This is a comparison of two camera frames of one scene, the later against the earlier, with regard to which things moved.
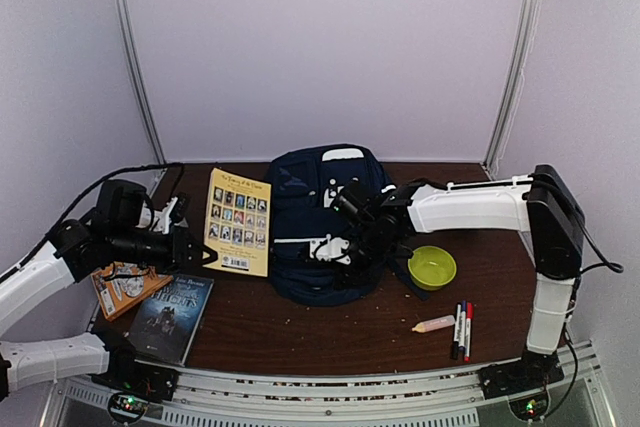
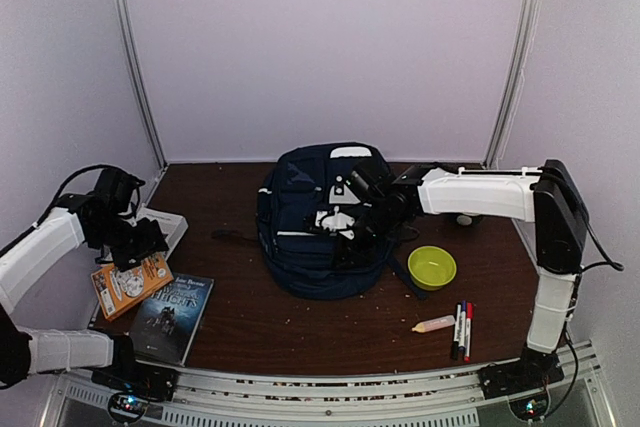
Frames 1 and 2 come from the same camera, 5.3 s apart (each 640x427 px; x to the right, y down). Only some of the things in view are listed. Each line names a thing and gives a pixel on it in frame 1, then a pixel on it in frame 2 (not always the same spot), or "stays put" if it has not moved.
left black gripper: (181, 240) -> (152, 241)
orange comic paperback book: (120, 285) stays put
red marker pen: (468, 331) stays put
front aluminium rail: (448, 396) stays put
